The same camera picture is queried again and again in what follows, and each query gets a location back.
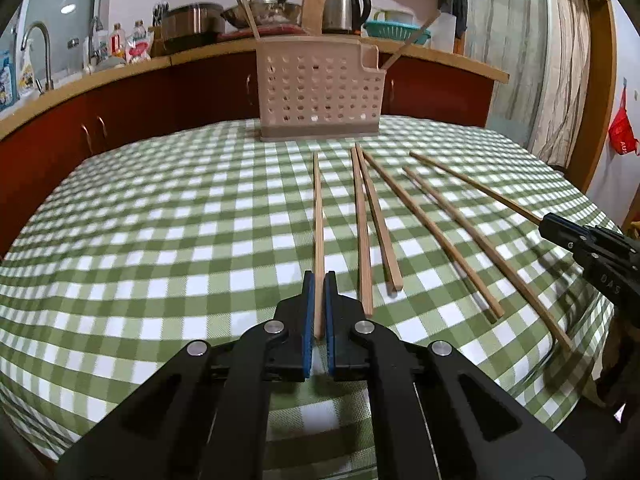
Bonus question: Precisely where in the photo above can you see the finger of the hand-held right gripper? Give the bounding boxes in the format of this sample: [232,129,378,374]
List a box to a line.
[542,212,626,242]
[538,220,593,257]

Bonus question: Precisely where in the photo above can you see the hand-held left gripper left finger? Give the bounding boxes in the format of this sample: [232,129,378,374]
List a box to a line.
[57,271,316,480]

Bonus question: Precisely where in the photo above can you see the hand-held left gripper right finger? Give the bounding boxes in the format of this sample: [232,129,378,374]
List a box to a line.
[324,270,587,480]

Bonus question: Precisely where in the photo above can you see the group of wooden chopsticks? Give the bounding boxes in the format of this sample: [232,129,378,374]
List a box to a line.
[350,143,575,352]

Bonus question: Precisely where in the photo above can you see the thin wooden chopstick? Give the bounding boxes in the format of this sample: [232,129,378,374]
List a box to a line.
[382,9,441,70]
[408,151,544,226]
[312,152,326,339]
[237,0,262,40]

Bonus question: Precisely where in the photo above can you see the pink perforated utensil basket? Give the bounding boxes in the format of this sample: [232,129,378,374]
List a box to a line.
[255,36,387,142]

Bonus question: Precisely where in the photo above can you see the red hanging bag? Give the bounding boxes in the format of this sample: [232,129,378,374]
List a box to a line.
[607,89,640,156]

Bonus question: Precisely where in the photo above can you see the beige curtain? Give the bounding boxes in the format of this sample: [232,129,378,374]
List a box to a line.
[529,0,592,169]

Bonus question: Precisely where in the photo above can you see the glass sliding door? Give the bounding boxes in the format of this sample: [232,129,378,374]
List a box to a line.
[462,0,552,147]

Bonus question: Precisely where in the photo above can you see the white box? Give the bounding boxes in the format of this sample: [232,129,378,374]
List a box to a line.
[428,12,459,54]

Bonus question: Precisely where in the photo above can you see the teal plastic colander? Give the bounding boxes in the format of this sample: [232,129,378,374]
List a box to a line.
[362,19,432,49]

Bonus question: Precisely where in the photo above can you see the green and white mug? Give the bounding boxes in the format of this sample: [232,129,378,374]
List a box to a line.
[372,8,416,26]

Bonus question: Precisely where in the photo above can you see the red wooden kitchen cabinets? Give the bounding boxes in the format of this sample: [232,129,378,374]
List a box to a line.
[0,50,496,257]

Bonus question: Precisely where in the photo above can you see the red induction cooker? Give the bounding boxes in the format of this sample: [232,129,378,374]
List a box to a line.
[219,23,307,40]

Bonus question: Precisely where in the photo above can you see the steel electric kettle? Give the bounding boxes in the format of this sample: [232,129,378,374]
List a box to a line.
[321,0,373,35]

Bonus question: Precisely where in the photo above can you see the steel wok with lid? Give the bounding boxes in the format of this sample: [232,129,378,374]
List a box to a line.
[220,0,304,29]

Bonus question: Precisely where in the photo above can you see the beige kitchen countertop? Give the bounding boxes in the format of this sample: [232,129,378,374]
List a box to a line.
[0,34,510,142]

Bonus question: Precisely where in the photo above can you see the wooden cutting board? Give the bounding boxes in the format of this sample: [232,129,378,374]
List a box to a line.
[301,0,346,31]

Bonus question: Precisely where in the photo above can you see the dark rice cooker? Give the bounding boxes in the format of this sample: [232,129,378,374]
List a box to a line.
[161,2,226,54]

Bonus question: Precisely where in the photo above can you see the red and white bag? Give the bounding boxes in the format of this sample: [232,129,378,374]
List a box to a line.
[125,34,154,64]

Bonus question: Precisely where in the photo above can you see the dishes in sink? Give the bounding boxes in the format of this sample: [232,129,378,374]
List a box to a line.
[92,54,127,74]

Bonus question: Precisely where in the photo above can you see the knife block with scissors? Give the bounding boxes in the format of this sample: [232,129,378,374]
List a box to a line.
[150,2,169,57]

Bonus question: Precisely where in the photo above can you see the small steel faucet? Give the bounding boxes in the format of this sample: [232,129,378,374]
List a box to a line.
[88,16,104,62]

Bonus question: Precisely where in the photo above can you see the tall curved steel faucet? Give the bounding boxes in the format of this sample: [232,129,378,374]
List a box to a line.
[20,22,55,96]

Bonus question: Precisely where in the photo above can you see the white spray cleaner bottle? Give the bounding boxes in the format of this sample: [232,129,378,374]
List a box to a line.
[17,47,36,94]

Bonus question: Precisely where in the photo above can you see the blue detergent bottle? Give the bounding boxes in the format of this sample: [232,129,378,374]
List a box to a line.
[0,51,14,107]

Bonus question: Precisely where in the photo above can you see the sliding glass window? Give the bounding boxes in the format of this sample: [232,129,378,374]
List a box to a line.
[10,0,112,68]

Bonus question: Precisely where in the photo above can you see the wooden door frame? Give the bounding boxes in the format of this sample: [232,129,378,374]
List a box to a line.
[546,0,617,200]

